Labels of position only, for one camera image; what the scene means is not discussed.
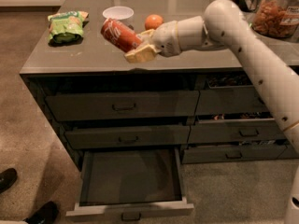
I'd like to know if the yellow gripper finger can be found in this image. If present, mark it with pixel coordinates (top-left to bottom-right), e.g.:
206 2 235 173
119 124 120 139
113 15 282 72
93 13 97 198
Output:
124 43 161 63
137 29 155 43

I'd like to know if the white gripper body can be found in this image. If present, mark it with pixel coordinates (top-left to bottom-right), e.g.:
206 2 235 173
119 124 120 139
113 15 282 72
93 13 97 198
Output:
151 21 181 57

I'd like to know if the red coke can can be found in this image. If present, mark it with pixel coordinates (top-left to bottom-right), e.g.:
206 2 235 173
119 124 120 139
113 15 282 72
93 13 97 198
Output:
101 18 142 52

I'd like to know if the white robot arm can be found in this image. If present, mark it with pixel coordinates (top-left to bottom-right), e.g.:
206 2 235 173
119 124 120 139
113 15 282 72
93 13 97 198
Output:
125 0 299 152

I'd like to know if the top left drawer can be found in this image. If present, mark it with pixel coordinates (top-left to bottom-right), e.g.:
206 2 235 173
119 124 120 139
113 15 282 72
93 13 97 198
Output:
46 91 199 121

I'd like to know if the top right drawer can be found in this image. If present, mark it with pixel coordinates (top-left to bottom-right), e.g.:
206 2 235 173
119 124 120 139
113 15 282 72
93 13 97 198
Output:
195 72 267 115

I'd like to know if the middle left drawer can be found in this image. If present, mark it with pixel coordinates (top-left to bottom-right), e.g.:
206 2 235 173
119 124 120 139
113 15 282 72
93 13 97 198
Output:
64 125 190 149

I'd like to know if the middle right drawer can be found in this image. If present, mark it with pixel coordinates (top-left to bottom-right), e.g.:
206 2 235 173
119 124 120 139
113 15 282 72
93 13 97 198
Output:
188 116 285 144

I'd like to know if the bottom right drawer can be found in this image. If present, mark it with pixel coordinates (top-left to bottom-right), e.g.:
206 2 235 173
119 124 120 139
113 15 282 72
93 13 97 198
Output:
181 140 299 164

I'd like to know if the open bottom left drawer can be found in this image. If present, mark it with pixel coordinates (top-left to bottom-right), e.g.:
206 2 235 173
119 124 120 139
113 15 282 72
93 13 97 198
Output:
66 148 194 222

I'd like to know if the orange fruit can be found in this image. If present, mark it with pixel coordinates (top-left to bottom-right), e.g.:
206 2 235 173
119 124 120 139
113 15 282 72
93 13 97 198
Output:
145 14 164 30

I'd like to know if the white bowl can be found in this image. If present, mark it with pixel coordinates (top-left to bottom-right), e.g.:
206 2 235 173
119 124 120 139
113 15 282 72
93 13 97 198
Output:
102 7 135 26

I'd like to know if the dark grey counter cabinet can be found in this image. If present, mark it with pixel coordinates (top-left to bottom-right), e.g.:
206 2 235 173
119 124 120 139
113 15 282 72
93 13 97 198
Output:
21 0 298 169

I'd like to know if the green chip bag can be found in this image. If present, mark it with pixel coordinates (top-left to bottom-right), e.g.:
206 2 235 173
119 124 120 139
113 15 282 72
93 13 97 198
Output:
48 11 89 44

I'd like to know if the glass snack jar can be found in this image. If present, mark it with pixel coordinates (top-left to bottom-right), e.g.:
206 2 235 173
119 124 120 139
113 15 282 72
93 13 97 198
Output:
251 0 299 38

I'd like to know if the black shoe upper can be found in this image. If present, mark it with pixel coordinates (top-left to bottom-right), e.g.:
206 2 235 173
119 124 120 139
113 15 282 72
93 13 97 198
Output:
0 168 18 193

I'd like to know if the black shoe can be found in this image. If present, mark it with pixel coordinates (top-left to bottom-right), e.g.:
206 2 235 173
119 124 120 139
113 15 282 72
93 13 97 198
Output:
0 168 18 193
24 202 59 224

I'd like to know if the black shoe lower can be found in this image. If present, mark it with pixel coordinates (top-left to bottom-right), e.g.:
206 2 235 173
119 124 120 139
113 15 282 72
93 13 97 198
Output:
24 202 59 224

